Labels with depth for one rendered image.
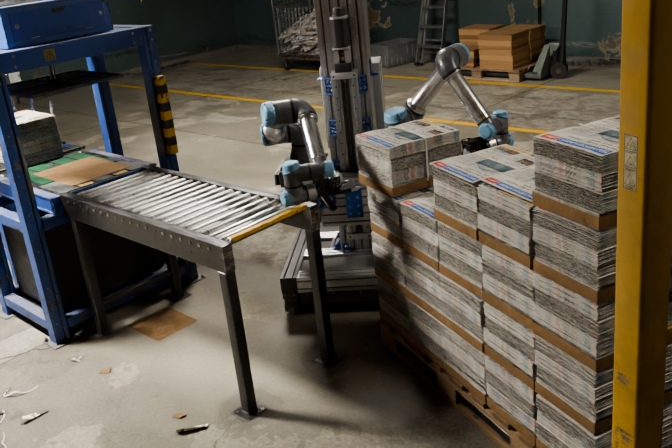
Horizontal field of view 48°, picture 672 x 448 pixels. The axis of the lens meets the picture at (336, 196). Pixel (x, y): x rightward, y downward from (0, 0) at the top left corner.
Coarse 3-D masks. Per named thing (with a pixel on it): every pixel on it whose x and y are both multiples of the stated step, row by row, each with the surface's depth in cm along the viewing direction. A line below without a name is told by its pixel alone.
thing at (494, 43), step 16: (464, 32) 976; (480, 32) 959; (496, 32) 916; (512, 32) 903; (528, 32) 915; (544, 32) 940; (480, 48) 921; (496, 48) 906; (512, 48) 894; (528, 48) 921; (480, 64) 927; (496, 64) 912; (512, 64) 897; (528, 64) 921; (496, 80) 917; (512, 80) 902
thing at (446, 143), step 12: (420, 120) 352; (420, 132) 333; (432, 132) 331; (444, 132) 329; (456, 132) 331; (432, 144) 326; (444, 144) 329; (456, 144) 332; (432, 156) 328; (444, 156) 331
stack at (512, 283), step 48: (432, 192) 328; (384, 240) 341; (432, 240) 302; (384, 288) 356; (432, 288) 310; (528, 288) 250; (384, 336) 368; (432, 336) 322; (480, 336) 284; (528, 336) 255; (432, 384) 331; (480, 384) 293
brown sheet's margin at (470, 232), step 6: (438, 216) 292; (444, 216) 288; (444, 222) 289; (450, 222) 285; (456, 222) 280; (456, 228) 282; (462, 228) 278; (468, 228) 274; (468, 234) 275; (474, 234) 271
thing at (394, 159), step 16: (368, 144) 330; (384, 144) 321; (400, 144) 318; (416, 144) 322; (368, 160) 335; (384, 160) 322; (400, 160) 320; (416, 160) 324; (368, 176) 338; (384, 176) 326; (400, 176) 322; (416, 176) 327
